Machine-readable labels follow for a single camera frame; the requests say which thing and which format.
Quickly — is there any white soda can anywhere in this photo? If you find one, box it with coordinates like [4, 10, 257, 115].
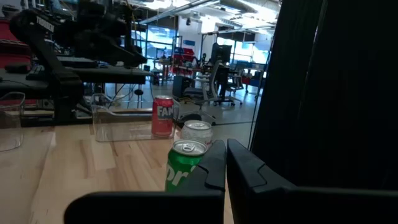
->
[180, 119, 214, 149]

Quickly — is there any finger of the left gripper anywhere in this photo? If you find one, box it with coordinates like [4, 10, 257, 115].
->
[118, 45, 148, 68]

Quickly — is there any dark office desk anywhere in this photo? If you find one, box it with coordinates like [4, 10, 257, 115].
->
[0, 65, 152, 100]

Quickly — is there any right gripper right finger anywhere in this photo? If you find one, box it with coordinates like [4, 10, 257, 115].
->
[226, 138, 398, 224]

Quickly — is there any black folding screen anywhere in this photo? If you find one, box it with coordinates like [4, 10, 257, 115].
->
[248, 0, 398, 192]

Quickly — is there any green Sprite can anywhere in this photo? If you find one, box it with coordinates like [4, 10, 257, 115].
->
[164, 139, 208, 192]

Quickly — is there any black keyboard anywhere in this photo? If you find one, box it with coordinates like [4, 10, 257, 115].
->
[25, 63, 47, 82]

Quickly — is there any black monitor on stand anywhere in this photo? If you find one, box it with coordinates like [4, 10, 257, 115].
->
[210, 42, 233, 64]

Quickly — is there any white office chair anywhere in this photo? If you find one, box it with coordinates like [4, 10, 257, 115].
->
[182, 60, 222, 108]

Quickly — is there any red storage rack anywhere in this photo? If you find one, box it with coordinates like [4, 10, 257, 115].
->
[172, 46, 197, 77]

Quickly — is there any clear plastic bin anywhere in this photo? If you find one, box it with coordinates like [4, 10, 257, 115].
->
[0, 91, 26, 152]
[91, 92, 182, 143]

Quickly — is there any red Fanta can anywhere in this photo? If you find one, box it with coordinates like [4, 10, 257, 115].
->
[151, 95, 175, 138]

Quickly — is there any black computer case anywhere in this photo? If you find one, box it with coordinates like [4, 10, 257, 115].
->
[172, 75, 193, 100]

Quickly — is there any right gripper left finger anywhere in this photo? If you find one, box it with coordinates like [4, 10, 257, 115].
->
[63, 139, 227, 224]

